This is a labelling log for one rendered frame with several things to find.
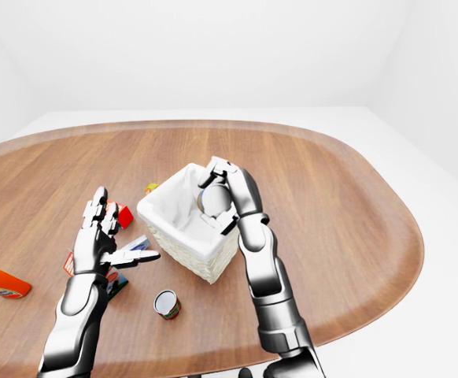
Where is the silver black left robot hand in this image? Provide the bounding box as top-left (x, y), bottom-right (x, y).
top-left (71, 186), bottom-right (161, 276)

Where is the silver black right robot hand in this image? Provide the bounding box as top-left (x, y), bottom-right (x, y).
top-left (197, 155), bottom-right (271, 237)

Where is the white wicker basket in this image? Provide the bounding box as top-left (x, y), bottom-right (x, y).
top-left (135, 162), bottom-right (242, 285)

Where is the red printed box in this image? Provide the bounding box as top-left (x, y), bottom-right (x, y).
top-left (105, 200), bottom-right (135, 231)

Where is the blue and white flat box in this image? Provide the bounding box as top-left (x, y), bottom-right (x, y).
top-left (116, 234), bottom-right (153, 254)

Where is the red and green printed carton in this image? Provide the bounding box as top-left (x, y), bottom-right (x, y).
top-left (63, 251), bottom-right (130, 303)

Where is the red and green tin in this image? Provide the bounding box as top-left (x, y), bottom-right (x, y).
top-left (153, 289), bottom-right (183, 321)

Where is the orange bottle with white cap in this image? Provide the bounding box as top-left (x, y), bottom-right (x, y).
top-left (0, 261), bottom-right (33, 301)

